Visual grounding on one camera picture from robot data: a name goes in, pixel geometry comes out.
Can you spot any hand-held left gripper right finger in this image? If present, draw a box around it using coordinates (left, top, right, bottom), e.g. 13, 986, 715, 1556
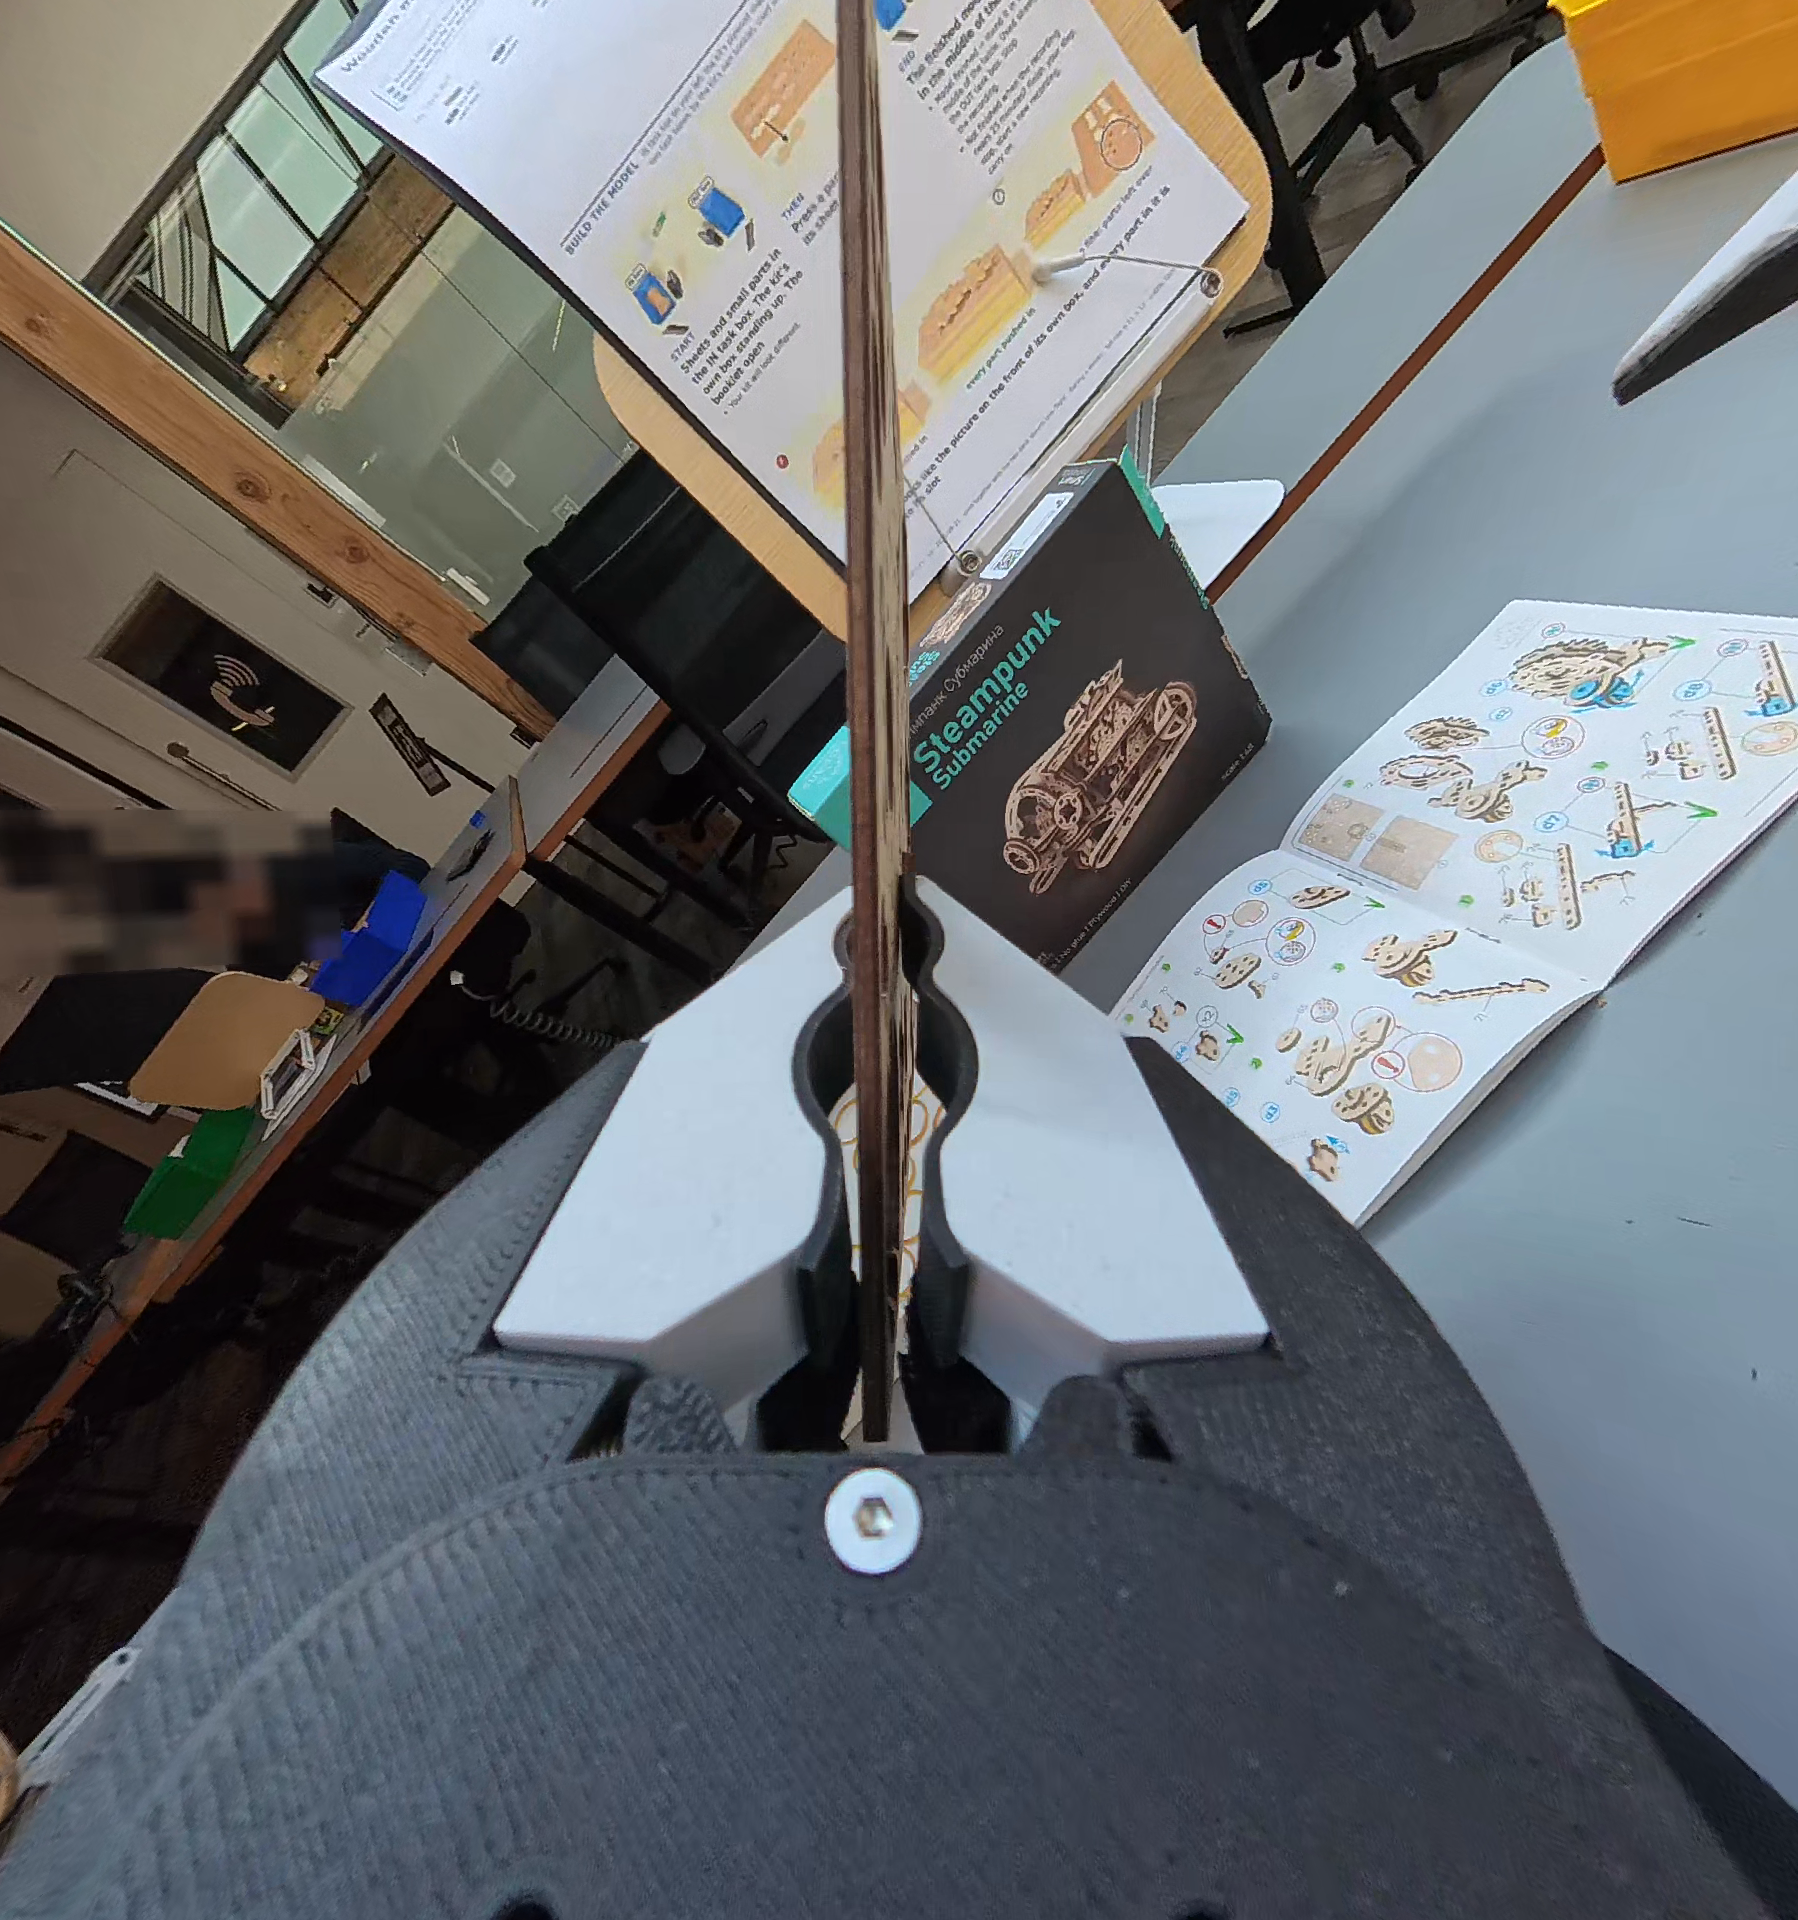
907, 877, 1273, 1454

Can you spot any laminated instruction sheet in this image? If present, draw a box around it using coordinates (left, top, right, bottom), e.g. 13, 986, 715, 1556
314, 0, 1255, 605

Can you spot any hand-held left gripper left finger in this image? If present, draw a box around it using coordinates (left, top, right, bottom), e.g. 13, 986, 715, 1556
491, 880, 858, 1448

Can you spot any blue plastic bin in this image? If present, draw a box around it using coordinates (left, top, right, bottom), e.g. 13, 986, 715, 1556
312, 871, 437, 1009

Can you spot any black office chair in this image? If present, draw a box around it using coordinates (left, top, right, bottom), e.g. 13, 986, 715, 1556
1195, 0, 1554, 309

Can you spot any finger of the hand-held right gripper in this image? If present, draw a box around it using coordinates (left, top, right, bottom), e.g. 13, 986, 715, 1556
1611, 111, 1798, 408

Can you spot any yellow plastic bin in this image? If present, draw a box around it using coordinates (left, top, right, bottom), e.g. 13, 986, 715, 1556
1551, 0, 1798, 185

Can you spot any open instruction booklet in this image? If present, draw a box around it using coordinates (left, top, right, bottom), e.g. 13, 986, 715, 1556
1112, 600, 1798, 1231

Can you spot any black model kit box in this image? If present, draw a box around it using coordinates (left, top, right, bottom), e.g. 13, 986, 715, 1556
787, 450, 1273, 977

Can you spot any black coiled cable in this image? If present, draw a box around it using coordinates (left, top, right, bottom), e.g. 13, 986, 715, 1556
449, 973, 619, 1056

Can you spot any framed phone pictogram sign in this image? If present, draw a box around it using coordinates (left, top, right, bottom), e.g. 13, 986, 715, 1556
96, 578, 354, 776

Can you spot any laser-cut wooden parts sheet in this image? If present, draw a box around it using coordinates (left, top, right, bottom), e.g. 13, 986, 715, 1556
836, 0, 924, 1444

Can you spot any green plastic bin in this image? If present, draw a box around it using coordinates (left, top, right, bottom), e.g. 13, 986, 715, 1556
123, 1107, 261, 1241

